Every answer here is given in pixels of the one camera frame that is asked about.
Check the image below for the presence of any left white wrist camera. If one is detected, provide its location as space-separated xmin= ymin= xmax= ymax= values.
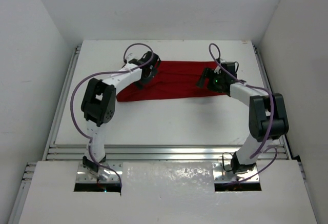
xmin=125 ymin=53 xmax=137 ymax=69

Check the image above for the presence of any aluminium rail frame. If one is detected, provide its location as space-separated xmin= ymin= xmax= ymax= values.
xmin=10 ymin=40 xmax=316 ymax=223

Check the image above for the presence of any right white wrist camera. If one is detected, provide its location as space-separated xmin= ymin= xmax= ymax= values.
xmin=214 ymin=59 xmax=226 ymax=74

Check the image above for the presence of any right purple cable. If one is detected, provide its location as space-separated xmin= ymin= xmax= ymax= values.
xmin=209 ymin=43 xmax=278 ymax=184

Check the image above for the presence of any red t-shirt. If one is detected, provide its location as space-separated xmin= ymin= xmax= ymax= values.
xmin=116 ymin=60 xmax=223 ymax=102

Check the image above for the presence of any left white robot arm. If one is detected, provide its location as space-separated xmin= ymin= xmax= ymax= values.
xmin=81 ymin=51 xmax=160 ymax=173

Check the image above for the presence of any right black base cable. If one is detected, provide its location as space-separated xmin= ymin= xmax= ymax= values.
xmin=220 ymin=152 xmax=234 ymax=175

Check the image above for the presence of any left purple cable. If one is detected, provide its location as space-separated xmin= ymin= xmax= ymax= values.
xmin=70 ymin=43 xmax=155 ymax=184

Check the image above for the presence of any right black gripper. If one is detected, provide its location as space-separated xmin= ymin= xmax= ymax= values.
xmin=196 ymin=68 xmax=227 ymax=94

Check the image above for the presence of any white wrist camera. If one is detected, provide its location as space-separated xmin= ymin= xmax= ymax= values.
xmin=214 ymin=59 xmax=226 ymax=74
xmin=125 ymin=53 xmax=137 ymax=69

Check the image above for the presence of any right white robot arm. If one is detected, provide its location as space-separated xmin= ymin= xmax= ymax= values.
xmin=196 ymin=62 xmax=289 ymax=174

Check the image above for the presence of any purple cable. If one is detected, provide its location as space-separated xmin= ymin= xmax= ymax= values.
xmin=209 ymin=43 xmax=278 ymax=184
xmin=70 ymin=43 xmax=155 ymax=184

